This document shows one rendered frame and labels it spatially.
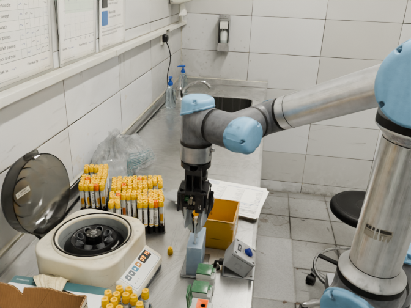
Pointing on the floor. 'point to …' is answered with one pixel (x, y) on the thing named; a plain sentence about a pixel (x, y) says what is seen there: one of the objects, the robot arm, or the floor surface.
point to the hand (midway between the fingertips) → (195, 227)
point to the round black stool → (358, 198)
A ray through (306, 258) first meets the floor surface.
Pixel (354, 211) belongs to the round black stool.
